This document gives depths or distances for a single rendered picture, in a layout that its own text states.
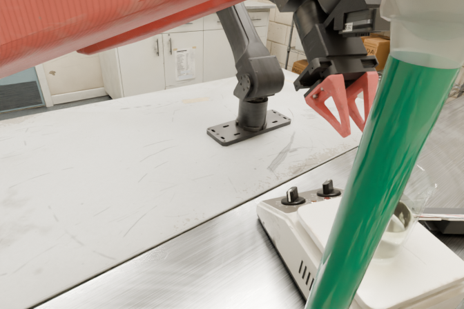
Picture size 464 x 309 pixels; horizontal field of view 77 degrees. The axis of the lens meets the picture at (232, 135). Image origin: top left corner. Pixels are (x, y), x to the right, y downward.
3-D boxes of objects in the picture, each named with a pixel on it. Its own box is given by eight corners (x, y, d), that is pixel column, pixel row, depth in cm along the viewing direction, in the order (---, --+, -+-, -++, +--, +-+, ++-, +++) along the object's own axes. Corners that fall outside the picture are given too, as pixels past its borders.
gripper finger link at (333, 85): (395, 121, 36) (368, 58, 39) (349, 128, 34) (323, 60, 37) (360, 140, 42) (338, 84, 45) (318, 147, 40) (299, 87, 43)
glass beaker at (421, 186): (340, 208, 33) (361, 144, 28) (402, 233, 30) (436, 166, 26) (323, 253, 27) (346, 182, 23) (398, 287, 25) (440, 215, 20)
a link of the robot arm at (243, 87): (286, 72, 58) (269, 63, 62) (250, 76, 54) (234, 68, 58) (282, 100, 61) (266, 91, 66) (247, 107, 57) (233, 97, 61)
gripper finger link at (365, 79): (400, 121, 36) (373, 58, 39) (354, 127, 34) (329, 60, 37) (364, 139, 43) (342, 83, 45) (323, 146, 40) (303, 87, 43)
